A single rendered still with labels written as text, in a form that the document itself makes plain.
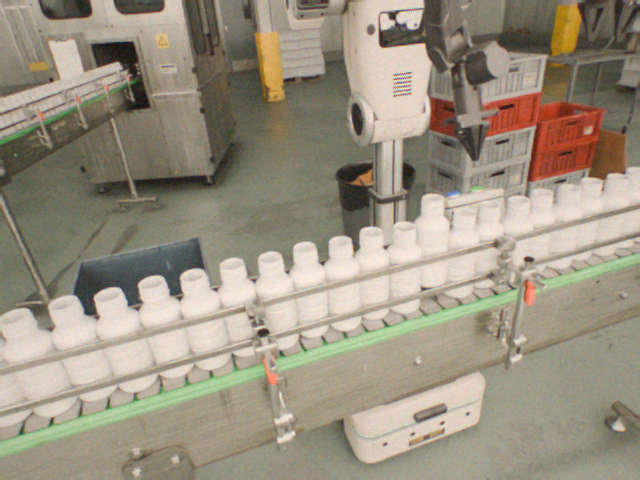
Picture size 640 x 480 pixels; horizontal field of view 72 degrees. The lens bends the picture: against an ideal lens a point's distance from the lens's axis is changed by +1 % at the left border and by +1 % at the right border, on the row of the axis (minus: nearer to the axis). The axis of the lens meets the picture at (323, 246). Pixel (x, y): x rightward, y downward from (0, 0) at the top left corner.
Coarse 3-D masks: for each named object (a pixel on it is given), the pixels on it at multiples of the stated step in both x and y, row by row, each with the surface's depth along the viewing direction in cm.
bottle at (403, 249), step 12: (396, 228) 75; (408, 228) 75; (396, 240) 74; (408, 240) 73; (396, 252) 74; (408, 252) 74; (420, 252) 75; (396, 264) 75; (396, 276) 76; (408, 276) 75; (420, 276) 77; (396, 288) 77; (408, 288) 76; (396, 312) 80; (408, 312) 79
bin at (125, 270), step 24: (192, 240) 123; (96, 264) 117; (120, 264) 119; (144, 264) 122; (168, 264) 124; (192, 264) 126; (72, 288) 104; (96, 288) 120; (120, 288) 122; (168, 288) 127; (96, 312) 118
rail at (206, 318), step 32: (576, 224) 83; (352, 256) 77; (448, 256) 76; (320, 288) 69; (448, 288) 79; (192, 320) 64; (320, 320) 72; (64, 352) 60; (224, 352) 69; (96, 384) 63; (0, 416) 61
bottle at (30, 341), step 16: (0, 320) 58; (16, 320) 60; (32, 320) 59; (16, 336) 58; (32, 336) 59; (48, 336) 61; (16, 352) 58; (32, 352) 59; (48, 352) 61; (32, 368) 60; (48, 368) 61; (64, 368) 64; (32, 384) 61; (48, 384) 62; (64, 384) 64; (64, 400) 64; (48, 416) 64
